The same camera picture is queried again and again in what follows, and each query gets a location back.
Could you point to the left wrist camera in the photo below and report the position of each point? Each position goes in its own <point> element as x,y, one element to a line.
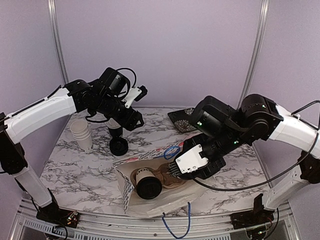
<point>134,94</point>

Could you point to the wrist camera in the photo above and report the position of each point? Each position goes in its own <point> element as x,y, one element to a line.
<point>190,161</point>
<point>134,94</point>

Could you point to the stack of white paper cups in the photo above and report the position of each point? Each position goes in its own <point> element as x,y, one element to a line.
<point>82,134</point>

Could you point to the right aluminium post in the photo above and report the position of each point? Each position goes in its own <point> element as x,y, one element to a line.
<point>258,42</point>

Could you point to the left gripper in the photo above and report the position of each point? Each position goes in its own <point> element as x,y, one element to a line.
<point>128,121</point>

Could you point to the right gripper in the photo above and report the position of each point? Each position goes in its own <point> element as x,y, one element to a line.
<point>191,141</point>

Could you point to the left aluminium post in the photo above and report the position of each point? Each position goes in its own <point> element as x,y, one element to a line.
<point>57,40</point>

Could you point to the black patterned square plate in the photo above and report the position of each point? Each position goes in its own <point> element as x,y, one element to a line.
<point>180,120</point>

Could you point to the stack of black lids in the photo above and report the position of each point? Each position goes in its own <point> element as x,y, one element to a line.
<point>118,146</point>

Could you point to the checkered paper bag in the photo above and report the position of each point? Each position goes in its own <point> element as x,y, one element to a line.
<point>169,200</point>

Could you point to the aluminium post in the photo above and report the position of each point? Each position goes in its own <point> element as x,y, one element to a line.
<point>57,40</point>
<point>258,42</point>

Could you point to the brown cardboard cup carrier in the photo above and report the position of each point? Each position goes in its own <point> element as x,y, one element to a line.
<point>159,171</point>

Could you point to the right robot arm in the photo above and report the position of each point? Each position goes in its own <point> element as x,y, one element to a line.
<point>260,118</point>

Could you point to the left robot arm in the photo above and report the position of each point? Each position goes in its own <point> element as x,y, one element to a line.
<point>73,97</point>

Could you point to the black cup holding straws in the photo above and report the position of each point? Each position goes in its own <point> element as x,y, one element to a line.
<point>114,128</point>

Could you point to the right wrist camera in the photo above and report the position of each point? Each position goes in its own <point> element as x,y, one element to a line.
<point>190,161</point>

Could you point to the aluminium front rail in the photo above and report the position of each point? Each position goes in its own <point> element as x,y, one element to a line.
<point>102,226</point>

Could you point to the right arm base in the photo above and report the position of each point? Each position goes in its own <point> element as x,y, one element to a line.
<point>256,216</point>

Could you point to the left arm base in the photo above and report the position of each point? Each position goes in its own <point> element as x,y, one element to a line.
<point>67,218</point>

